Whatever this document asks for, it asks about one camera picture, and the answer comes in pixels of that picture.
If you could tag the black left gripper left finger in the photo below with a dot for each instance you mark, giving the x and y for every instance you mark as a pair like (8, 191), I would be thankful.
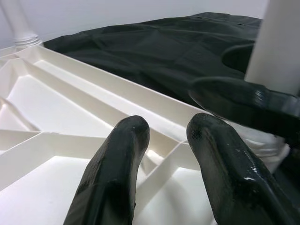
(110, 175)

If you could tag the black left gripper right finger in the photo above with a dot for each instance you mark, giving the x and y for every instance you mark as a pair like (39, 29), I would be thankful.
(234, 178)

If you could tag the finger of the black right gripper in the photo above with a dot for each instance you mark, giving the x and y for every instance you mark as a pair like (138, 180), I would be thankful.
(229, 100)

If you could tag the white tapered plastic table leg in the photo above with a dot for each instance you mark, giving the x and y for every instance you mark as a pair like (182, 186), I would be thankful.
(21, 23)
(274, 47)

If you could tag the white plastic children table top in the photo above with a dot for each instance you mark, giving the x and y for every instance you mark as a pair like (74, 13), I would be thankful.
(58, 100)

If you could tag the black cloth table cover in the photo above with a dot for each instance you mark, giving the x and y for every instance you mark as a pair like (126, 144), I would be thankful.
(152, 51)

